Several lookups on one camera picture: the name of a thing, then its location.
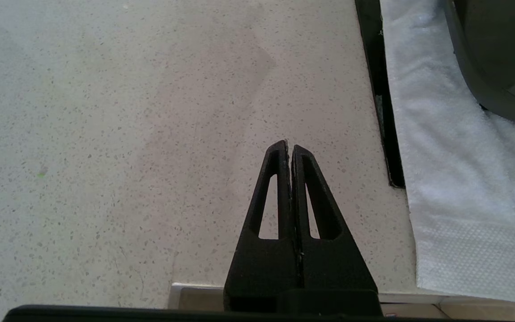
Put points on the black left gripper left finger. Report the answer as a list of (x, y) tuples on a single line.
[(261, 268)]

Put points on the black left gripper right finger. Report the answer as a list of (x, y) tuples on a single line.
[(333, 264)]

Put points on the black rice cooker base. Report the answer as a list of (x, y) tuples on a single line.
[(499, 53)]

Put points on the white cloth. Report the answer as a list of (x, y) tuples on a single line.
[(454, 156)]

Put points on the black flat strip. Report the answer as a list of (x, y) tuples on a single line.
[(380, 89)]

